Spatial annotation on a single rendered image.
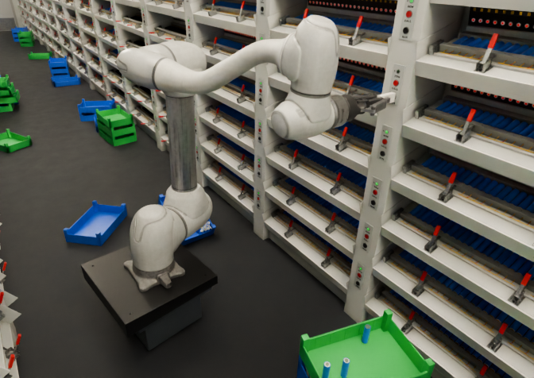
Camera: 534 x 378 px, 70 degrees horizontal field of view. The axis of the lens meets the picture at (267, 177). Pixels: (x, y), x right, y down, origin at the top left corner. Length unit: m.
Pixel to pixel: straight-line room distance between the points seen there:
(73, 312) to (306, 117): 1.36
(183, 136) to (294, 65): 0.64
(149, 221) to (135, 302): 0.29
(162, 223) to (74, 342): 0.63
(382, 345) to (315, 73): 0.83
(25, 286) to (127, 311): 0.77
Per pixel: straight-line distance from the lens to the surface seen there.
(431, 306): 1.46
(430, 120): 1.28
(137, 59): 1.24
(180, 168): 1.48
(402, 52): 1.23
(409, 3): 1.22
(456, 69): 1.15
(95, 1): 4.28
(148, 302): 1.48
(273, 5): 1.69
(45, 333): 1.87
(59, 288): 2.05
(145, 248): 1.44
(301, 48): 0.90
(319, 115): 0.95
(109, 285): 1.57
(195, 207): 1.53
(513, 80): 1.09
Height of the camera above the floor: 1.30
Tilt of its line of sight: 28 degrees down
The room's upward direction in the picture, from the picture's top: 2 degrees clockwise
